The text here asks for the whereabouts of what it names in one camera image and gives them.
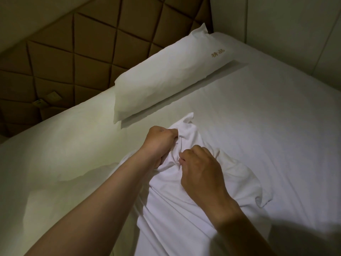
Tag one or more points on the person's left forearm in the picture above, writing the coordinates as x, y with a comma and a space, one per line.
90, 215

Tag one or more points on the white pillow with embroidery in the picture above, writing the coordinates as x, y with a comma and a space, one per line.
165, 74

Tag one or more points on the beige wall switch panel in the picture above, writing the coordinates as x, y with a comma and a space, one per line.
49, 99

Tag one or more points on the person's left thumb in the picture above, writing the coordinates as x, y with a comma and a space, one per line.
159, 160

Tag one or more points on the person's left hand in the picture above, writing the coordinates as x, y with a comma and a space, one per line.
157, 145

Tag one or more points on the person's right forearm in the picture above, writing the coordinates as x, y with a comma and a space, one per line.
239, 231

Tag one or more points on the brown quilted headboard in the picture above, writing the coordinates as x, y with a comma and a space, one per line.
80, 63

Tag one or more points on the white bed sheet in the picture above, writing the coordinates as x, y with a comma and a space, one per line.
266, 130

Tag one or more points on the person's right hand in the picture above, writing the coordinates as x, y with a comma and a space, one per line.
202, 175

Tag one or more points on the white pillowcase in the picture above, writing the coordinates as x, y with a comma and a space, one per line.
194, 199

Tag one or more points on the person's right fingers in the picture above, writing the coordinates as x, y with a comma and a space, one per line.
190, 155

